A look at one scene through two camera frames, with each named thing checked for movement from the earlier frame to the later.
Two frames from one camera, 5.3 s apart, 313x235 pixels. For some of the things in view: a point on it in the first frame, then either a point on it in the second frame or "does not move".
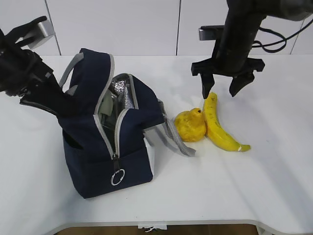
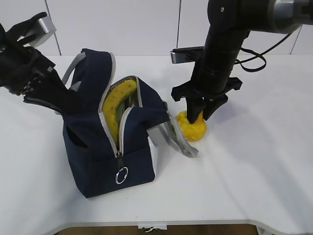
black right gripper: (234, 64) → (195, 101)
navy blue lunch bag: (109, 130) does not move
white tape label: (163, 227) does not move
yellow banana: (213, 129) → (116, 93)
